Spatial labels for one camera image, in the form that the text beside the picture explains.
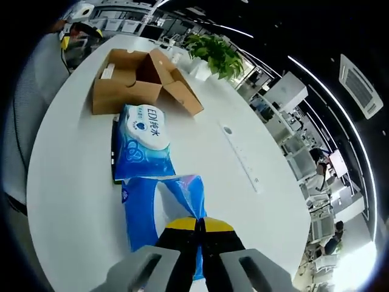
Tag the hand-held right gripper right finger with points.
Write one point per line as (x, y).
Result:
(222, 258)

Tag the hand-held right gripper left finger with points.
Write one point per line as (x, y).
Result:
(176, 255)

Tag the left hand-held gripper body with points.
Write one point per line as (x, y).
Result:
(79, 12)

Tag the blue soft tissue pack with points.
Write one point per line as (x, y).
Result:
(143, 213)

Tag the brown cardboard shoe box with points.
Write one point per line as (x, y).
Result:
(127, 97)

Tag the blue wet wipes pack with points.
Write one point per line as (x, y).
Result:
(143, 143)

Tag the person's left hand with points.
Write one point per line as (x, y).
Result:
(57, 26)

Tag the white storage shelf rack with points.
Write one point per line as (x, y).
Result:
(130, 18)

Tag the white table socket strip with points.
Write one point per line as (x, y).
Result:
(241, 155)

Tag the potted green plant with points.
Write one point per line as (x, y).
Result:
(215, 54)

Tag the long curved ceiling light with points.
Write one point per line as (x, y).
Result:
(349, 121)

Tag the ceiling air conditioner vent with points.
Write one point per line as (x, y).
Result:
(361, 86)

